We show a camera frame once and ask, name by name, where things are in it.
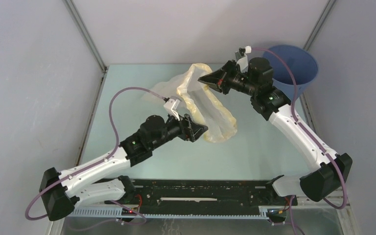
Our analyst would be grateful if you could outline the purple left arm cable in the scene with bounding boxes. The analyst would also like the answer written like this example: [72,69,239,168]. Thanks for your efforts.
[24,87,176,233]

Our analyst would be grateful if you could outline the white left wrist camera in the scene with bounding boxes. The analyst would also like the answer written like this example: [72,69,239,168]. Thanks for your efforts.
[163,96,181,121]

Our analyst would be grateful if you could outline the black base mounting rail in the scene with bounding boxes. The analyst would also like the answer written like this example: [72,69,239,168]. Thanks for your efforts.
[118,179,298,215]

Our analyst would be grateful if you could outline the aluminium frame post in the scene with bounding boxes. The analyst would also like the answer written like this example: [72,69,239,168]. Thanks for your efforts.
[303,0,338,51]
[62,0,108,72]

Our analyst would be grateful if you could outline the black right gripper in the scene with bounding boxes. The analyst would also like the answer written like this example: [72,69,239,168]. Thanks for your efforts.
[199,60,258,96]

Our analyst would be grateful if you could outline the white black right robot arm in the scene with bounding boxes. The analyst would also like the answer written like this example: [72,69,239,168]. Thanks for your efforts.
[198,57,353,205]

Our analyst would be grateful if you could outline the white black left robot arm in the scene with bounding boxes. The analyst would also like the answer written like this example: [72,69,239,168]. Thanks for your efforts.
[39,114,208,221]

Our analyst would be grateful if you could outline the grey slotted cable duct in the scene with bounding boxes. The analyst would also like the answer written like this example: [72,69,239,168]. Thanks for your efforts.
[68,206,286,220]

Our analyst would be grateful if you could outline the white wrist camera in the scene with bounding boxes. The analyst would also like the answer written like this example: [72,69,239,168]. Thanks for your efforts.
[235,46,252,72]
[163,96,181,121]

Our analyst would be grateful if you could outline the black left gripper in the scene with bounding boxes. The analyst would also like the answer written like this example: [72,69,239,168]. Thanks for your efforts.
[150,110,208,150]

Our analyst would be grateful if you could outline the blue plastic trash bin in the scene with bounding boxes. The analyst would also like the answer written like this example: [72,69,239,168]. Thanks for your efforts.
[262,45,318,99]

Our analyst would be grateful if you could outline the left aluminium frame post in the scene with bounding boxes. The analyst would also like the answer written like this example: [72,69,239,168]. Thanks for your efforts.
[62,0,108,72]

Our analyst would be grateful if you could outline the right aluminium frame post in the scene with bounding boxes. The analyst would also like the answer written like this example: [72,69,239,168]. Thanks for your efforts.
[303,0,338,51]

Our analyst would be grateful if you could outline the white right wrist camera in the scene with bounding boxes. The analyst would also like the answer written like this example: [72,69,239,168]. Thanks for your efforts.
[235,46,252,72]

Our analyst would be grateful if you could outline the translucent yellowish plastic trash bag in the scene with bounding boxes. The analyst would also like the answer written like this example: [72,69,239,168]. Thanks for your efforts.
[150,63,237,143]

